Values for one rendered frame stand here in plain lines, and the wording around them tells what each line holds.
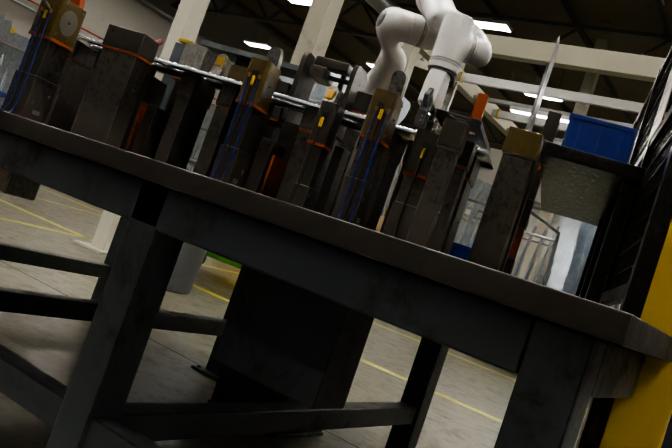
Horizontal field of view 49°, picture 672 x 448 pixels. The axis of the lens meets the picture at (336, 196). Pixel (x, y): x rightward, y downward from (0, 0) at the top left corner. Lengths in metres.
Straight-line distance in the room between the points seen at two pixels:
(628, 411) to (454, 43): 1.04
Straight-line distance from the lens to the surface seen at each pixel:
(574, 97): 9.62
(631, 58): 8.29
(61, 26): 2.25
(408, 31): 2.44
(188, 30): 6.27
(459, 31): 2.02
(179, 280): 5.16
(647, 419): 1.40
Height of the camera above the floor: 0.66
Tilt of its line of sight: 4 degrees up
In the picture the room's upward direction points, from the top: 19 degrees clockwise
